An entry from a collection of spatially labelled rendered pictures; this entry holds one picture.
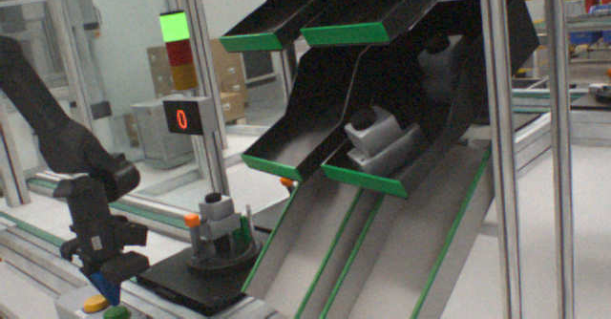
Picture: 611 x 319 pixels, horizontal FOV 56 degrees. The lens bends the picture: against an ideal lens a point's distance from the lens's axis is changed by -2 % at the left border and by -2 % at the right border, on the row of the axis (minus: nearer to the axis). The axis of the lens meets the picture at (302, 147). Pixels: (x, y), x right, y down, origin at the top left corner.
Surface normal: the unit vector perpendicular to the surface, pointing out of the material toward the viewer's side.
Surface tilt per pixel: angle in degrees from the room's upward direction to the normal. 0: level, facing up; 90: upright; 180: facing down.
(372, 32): 115
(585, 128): 90
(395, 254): 45
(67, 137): 64
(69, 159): 108
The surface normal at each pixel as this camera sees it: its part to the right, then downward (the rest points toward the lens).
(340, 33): -0.66, 0.65
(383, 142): 0.34, 0.31
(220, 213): 0.72, 0.07
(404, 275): -0.67, -0.49
